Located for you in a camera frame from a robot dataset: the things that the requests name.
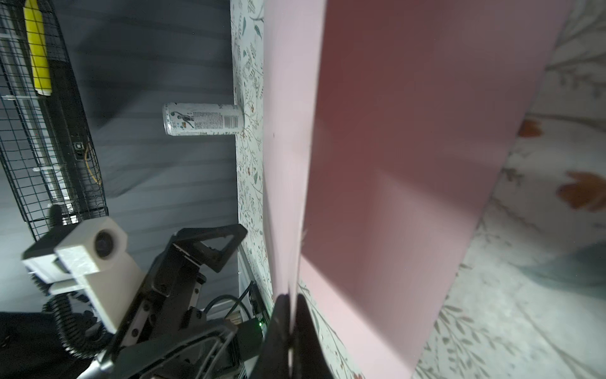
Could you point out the silver drink can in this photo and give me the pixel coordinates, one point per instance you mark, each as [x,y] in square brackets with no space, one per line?
[186,120]

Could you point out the pink file folder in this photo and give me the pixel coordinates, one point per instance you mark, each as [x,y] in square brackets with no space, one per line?
[386,124]

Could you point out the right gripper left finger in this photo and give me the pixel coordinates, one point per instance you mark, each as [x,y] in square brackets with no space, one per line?
[273,361]

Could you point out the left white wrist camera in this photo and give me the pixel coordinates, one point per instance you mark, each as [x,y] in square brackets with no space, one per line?
[90,256]

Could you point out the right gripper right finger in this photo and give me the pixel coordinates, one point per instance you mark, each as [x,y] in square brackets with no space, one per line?
[308,359]

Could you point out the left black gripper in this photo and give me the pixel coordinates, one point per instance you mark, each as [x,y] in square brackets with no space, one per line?
[173,331]

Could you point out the black wire basket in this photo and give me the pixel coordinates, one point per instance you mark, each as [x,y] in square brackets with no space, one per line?
[47,149]

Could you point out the yellow marker pen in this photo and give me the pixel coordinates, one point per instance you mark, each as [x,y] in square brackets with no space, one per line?
[34,24]

